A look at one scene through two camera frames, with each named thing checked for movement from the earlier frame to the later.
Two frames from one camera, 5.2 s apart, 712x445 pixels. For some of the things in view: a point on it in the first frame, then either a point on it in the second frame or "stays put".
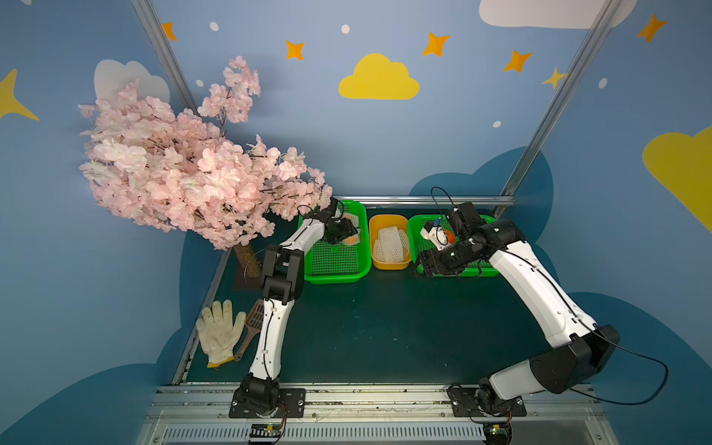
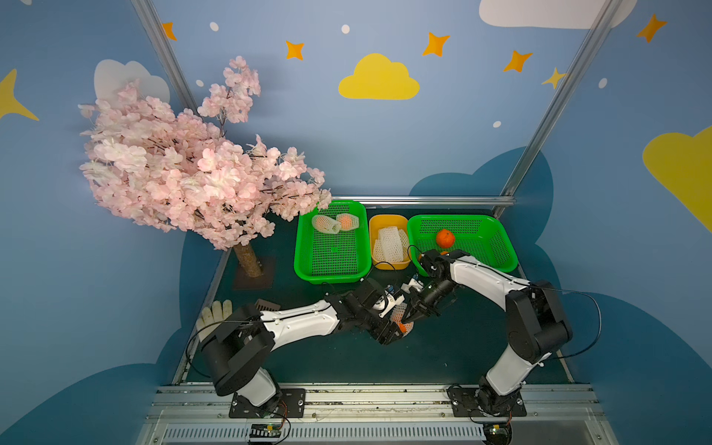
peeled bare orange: [451, 236] stays put
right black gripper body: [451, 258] -> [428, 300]
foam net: [391, 240] stays put
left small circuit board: [265, 430] stays put
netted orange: [352, 240] -> [397, 317]
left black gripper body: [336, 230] -> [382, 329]
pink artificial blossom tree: [185, 173] stays put
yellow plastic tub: [383, 222] stays put
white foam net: [378, 251] stays put
